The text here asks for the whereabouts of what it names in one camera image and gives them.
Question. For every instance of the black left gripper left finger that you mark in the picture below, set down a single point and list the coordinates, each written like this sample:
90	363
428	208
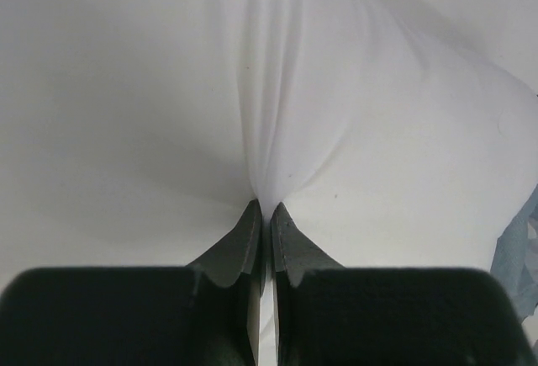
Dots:
203	313

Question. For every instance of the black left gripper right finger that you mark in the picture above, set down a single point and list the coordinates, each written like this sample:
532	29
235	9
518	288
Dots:
327	314

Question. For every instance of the blue-grey pillowcase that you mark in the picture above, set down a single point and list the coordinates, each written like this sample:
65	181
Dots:
509	266

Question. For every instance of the white pillow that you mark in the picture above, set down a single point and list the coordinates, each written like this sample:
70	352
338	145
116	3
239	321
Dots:
136	131

